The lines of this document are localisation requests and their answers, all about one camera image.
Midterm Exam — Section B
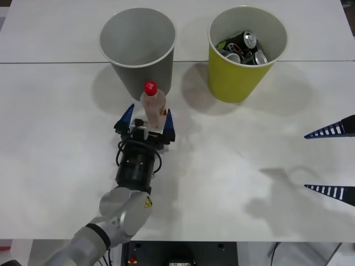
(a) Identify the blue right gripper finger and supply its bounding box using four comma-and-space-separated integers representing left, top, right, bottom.
304, 183, 355, 207
303, 114, 355, 139

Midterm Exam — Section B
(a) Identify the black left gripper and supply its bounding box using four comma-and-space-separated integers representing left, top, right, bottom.
113, 103, 178, 152

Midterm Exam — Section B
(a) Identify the clear bottle with red cap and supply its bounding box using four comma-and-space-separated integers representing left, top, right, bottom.
139, 80, 168, 131

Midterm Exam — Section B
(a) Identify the dark robot base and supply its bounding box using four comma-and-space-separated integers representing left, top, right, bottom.
121, 240, 238, 266

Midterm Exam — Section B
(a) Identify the grey plastic bin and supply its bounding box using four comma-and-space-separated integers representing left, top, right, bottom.
99, 7, 178, 102

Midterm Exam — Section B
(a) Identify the yellow-green plastic bin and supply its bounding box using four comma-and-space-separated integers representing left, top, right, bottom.
207, 4, 288, 104

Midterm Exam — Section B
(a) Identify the black can with silver top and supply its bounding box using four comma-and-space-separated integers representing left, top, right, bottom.
253, 49, 269, 65
226, 29, 258, 50

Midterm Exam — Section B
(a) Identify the silver-topped can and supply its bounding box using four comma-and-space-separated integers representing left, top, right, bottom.
224, 51, 242, 63

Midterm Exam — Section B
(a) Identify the black can with red print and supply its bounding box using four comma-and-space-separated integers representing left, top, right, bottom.
226, 43, 246, 55

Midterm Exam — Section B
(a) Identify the black cable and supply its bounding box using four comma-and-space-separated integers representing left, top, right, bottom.
267, 242, 280, 259

